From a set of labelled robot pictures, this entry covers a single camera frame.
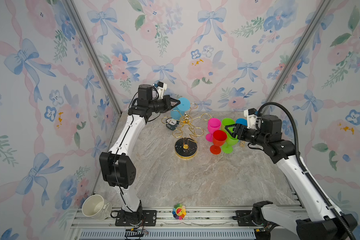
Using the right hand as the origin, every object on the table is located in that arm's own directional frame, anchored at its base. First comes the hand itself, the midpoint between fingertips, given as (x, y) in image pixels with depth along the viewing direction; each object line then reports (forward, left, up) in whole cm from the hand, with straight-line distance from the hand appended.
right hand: (229, 127), depth 72 cm
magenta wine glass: (+18, +2, -19) cm, 26 cm away
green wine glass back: (+7, -7, -31) cm, 32 cm away
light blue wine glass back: (+11, +26, -2) cm, 28 cm away
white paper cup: (-29, +67, -30) cm, 79 cm away
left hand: (+12, +23, +6) cm, 27 cm away
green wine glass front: (+18, -6, -16) cm, 24 cm away
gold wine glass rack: (+6, +21, -28) cm, 35 cm away
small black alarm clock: (+23, +31, -25) cm, 46 cm away
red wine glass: (+4, +2, -15) cm, 15 cm away
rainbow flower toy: (-31, +24, -29) cm, 49 cm away
